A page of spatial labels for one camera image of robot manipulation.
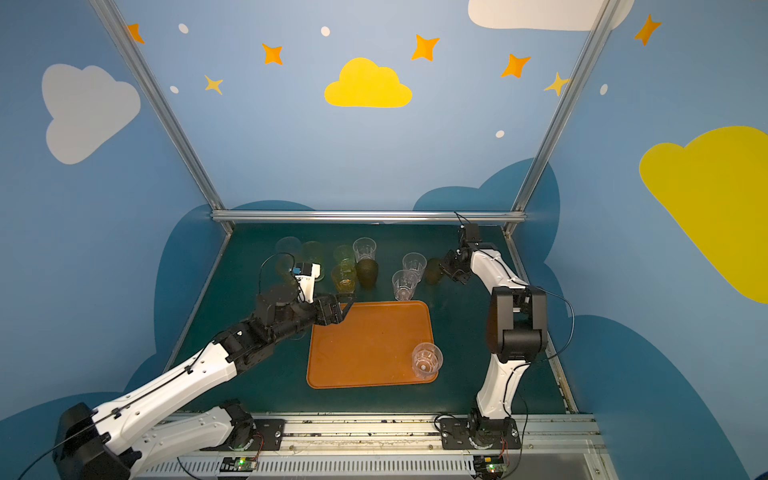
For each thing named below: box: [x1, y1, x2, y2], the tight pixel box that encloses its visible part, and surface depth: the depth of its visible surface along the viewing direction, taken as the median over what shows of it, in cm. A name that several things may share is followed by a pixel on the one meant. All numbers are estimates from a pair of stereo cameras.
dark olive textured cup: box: [355, 259, 379, 290], surface depth 103 cm
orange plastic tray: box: [306, 301, 438, 389], surface depth 89 cm
